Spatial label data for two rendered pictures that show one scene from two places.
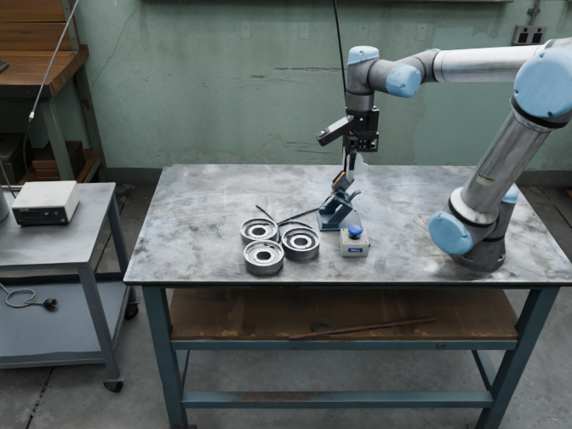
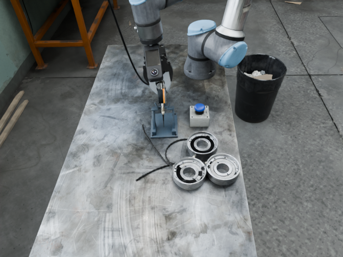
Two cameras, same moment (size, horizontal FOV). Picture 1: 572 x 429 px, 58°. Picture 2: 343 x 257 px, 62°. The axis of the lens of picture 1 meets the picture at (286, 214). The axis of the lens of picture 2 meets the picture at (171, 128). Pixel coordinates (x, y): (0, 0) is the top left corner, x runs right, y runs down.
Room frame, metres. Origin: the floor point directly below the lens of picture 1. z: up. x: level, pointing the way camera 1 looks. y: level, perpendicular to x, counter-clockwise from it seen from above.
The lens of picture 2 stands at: (1.15, 0.61, 1.56)
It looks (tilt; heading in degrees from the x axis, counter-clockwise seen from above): 45 degrees down; 275
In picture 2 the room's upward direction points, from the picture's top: 3 degrees counter-clockwise
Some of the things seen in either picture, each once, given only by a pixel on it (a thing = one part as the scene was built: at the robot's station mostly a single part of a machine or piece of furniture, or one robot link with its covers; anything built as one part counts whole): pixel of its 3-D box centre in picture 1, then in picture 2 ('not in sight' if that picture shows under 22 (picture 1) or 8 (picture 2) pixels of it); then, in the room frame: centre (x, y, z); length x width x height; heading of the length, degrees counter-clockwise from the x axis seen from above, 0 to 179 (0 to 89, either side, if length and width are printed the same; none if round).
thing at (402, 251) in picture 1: (343, 216); (155, 124); (1.28, -0.18, 0.79); 1.20 x 0.60 x 0.02; 91
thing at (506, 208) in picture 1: (489, 204); (202, 37); (1.10, -0.53, 0.97); 0.13 x 0.12 x 0.14; 133
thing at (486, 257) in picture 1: (479, 238); (200, 61); (1.11, -0.53, 0.85); 0.15 x 0.15 x 0.10
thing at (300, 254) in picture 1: (300, 243); (202, 146); (1.11, -0.04, 0.82); 0.10 x 0.10 x 0.04
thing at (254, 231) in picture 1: (259, 233); (189, 174); (1.15, 0.08, 0.82); 0.10 x 0.10 x 0.04
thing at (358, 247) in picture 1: (356, 242); (199, 114); (1.12, -0.20, 0.82); 0.08 x 0.07 x 0.05; 91
